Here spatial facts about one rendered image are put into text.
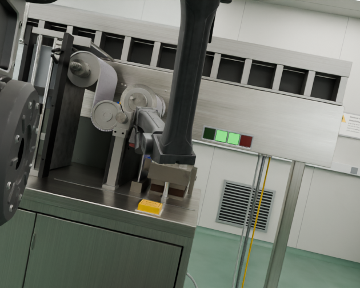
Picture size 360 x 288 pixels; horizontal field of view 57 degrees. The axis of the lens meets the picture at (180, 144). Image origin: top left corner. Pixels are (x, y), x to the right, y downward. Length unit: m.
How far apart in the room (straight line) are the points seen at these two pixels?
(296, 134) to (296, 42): 2.62
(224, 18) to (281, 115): 2.66
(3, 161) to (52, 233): 0.91
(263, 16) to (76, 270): 3.59
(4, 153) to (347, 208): 4.20
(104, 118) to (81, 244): 0.50
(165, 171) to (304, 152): 0.73
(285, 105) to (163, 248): 0.93
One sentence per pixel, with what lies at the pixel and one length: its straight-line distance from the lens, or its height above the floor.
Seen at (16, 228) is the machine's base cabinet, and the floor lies 0.75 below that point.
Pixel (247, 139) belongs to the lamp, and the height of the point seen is 1.20.
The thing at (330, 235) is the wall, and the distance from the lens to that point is 4.36.
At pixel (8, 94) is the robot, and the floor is 1.19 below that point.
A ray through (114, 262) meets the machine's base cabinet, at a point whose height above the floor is 0.72.
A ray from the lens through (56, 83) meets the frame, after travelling 1.30.
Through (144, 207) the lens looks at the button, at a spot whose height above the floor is 0.92.
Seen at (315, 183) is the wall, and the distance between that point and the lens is 4.18.
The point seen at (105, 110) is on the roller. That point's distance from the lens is 1.36.
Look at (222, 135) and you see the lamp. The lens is 1.61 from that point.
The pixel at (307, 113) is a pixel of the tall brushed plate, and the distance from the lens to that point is 1.69.
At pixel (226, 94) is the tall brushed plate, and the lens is 1.63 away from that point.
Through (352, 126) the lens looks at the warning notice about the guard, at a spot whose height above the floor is 1.59.
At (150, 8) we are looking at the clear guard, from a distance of 1.71.
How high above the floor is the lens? 1.19
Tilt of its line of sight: 3 degrees down
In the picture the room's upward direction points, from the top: 12 degrees clockwise
